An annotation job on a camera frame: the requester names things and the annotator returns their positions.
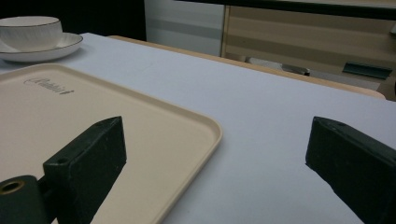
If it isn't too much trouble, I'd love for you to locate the beige plastic tray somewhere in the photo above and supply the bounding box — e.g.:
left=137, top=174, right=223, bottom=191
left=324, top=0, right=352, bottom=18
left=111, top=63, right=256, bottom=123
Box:
left=0, top=63, right=223, bottom=224

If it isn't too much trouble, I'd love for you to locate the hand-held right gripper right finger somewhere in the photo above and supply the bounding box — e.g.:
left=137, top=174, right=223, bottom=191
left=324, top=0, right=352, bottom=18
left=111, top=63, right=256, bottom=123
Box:
left=304, top=116, right=396, bottom=224

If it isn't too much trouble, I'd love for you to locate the white panel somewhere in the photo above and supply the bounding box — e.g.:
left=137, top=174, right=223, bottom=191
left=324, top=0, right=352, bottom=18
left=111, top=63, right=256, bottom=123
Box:
left=144, top=0, right=226, bottom=57

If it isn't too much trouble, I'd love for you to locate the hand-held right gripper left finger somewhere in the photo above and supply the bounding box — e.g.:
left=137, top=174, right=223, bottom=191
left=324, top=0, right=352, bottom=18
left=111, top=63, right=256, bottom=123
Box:
left=42, top=116, right=128, bottom=224

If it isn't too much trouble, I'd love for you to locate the dark green handle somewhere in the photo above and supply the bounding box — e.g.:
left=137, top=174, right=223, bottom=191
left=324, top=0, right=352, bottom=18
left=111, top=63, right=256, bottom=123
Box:
left=342, top=62, right=393, bottom=80

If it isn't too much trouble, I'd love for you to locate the white saucer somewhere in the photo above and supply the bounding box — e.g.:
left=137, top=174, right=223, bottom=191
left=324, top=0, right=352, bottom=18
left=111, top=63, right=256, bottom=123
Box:
left=0, top=32, right=84, bottom=63

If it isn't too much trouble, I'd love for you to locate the white ribbed cup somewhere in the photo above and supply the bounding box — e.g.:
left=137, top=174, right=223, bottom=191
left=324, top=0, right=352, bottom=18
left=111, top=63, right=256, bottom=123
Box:
left=0, top=16, right=64, bottom=52

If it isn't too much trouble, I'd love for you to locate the wooden cabinet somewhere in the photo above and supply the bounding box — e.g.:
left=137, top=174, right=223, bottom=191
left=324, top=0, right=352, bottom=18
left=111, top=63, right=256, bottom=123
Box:
left=219, top=4, right=396, bottom=102

